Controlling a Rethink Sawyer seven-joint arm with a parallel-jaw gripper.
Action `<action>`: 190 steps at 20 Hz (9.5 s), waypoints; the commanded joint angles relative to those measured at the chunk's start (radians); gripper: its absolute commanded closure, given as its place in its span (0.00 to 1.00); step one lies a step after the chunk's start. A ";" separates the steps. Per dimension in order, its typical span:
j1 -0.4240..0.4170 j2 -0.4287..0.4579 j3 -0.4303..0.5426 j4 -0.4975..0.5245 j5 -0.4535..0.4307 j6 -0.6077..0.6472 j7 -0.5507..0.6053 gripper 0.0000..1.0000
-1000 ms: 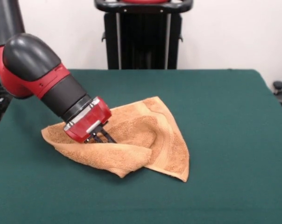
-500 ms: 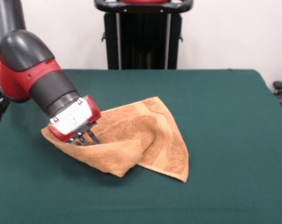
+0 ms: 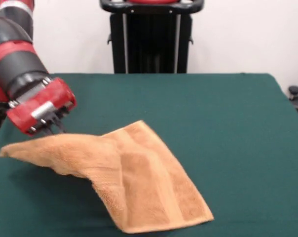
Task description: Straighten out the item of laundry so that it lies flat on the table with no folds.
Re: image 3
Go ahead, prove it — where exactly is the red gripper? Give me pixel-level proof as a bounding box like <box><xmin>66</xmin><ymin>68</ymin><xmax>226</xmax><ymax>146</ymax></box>
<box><xmin>6</xmin><ymin>77</ymin><xmax>77</xmax><ymax>138</ymax></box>

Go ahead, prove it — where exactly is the orange terry towel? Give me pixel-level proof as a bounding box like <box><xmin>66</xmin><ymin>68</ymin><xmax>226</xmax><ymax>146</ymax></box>
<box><xmin>0</xmin><ymin>120</ymin><xmax>215</xmax><ymax>235</ymax></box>

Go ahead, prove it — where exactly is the dark green table cloth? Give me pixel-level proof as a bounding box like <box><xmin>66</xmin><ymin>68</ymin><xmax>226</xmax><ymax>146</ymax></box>
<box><xmin>0</xmin><ymin>73</ymin><xmax>298</xmax><ymax>237</ymax></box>

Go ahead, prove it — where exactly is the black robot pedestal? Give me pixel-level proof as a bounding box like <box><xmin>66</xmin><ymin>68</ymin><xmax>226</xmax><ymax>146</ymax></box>
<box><xmin>99</xmin><ymin>0</ymin><xmax>204</xmax><ymax>74</ymax></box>

